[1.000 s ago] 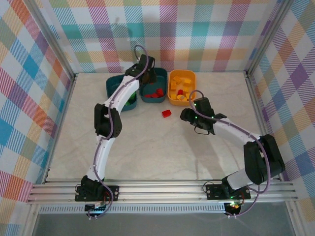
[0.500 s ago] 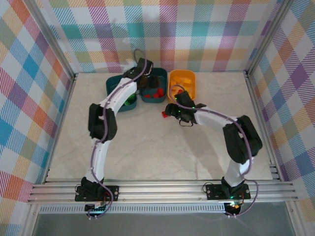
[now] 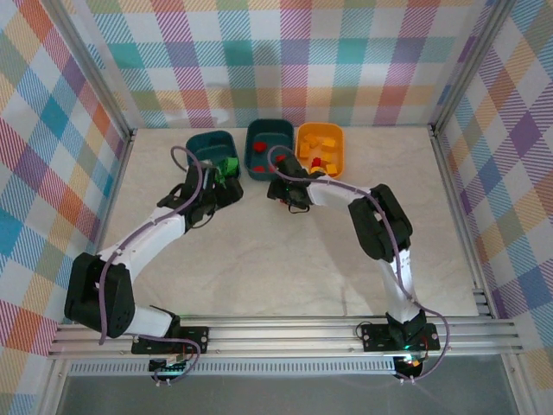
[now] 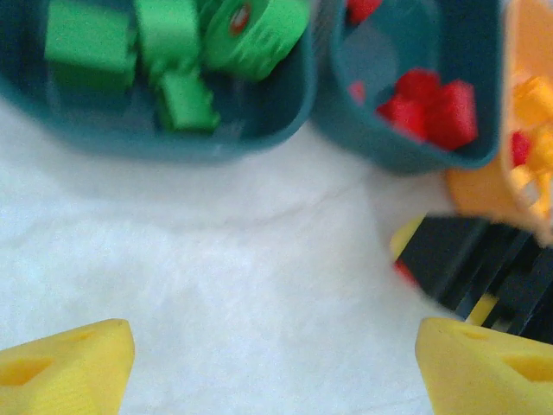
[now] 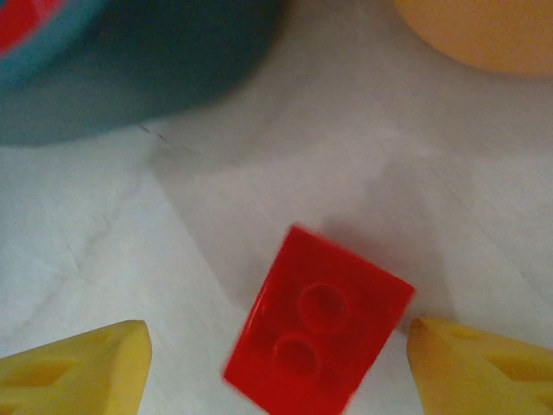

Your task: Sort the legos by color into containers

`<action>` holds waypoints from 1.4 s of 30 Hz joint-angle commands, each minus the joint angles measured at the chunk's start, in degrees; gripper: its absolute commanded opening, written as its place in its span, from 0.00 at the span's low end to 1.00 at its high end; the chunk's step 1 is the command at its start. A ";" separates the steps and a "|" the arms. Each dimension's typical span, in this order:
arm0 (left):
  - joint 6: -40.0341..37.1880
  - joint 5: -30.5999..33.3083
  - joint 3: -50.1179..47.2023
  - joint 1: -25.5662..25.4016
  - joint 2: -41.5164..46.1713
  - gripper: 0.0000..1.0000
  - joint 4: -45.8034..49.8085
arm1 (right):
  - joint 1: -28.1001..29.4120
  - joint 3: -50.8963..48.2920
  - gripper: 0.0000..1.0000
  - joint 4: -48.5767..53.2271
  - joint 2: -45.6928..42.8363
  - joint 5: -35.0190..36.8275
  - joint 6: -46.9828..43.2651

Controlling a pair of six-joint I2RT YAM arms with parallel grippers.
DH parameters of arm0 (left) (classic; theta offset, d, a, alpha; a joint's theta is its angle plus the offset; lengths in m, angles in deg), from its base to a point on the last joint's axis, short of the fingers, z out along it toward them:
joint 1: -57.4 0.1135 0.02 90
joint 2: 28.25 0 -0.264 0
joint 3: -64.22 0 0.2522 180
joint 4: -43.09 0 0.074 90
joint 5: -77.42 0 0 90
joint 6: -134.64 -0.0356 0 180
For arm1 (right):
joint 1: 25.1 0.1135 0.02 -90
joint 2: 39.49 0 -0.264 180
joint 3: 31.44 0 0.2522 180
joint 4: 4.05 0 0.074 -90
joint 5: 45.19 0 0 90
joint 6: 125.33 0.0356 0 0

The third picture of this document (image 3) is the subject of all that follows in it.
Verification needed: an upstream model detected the aluminium side rail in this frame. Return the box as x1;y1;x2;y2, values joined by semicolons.
429;124;498;319
88;128;138;260

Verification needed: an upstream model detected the left electronics board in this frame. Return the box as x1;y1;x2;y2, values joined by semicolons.
149;356;192;378

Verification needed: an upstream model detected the right electronics board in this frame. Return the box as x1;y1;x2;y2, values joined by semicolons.
395;353;427;378

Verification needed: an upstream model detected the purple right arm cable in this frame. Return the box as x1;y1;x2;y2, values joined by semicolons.
266;145;454;385

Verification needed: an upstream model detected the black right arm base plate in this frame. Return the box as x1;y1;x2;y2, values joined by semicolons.
360;322;442;352

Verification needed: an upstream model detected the yellow plastic container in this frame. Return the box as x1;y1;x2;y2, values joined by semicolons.
295;122;346;181

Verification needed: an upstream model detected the grey slotted cable duct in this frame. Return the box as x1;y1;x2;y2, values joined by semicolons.
67;361;399;378

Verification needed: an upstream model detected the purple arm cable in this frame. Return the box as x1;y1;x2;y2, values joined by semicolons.
266;145;454;385
98;145;204;386

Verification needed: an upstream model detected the electronics board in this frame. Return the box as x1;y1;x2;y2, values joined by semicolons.
395;353;427;378
149;356;192;378

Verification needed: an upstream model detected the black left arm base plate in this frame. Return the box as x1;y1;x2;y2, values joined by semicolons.
131;326;210;356

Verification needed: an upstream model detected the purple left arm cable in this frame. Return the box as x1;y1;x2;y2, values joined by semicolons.
98;145;204;386

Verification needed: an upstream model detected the aluminium mounting rail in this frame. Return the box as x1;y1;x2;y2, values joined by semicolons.
46;316;524;359

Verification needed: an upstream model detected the teal plastic container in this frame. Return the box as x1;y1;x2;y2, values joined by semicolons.
185;128;242;179
244;118;296;182

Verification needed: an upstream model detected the aluminium frame post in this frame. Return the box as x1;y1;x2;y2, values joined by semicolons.
41;0;136;140
429;0;519;131

